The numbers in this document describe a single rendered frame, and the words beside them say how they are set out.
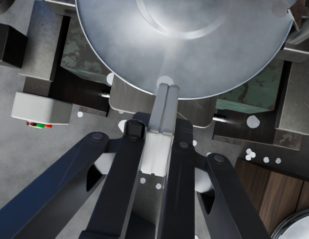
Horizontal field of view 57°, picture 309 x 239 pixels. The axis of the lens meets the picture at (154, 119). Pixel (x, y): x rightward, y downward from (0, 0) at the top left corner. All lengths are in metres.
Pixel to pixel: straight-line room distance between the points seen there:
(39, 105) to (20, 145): 0.73
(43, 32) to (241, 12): 0.35
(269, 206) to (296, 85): 0.42
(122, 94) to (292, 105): 0.32
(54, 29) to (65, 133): 0.70
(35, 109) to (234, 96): 0.36
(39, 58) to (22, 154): 0.76
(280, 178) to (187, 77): 0.56
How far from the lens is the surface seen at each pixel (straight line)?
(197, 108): 0.38
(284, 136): 0.58
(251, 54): 0.40
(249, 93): 0.54
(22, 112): 0.59
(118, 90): 0.38
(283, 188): 0.89
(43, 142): 1.25
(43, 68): 0.57
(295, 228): 0.88
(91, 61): 0.54
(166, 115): 0.17
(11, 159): 1.31
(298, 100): 0.57
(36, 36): 0.59
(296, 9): 0.43
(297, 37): 0.48
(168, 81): 0.38
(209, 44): 0.39
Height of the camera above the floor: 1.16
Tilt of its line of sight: 88 degrees down
